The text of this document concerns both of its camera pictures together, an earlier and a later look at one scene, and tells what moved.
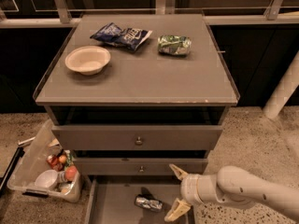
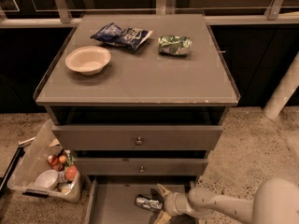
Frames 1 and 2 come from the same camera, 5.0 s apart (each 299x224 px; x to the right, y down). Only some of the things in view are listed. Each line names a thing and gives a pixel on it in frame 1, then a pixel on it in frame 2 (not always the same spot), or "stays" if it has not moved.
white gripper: (189, 189) -> (173, 202)
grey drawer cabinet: (131, 95) stays
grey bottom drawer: (112, 200) stays
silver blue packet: (148, 203) stays
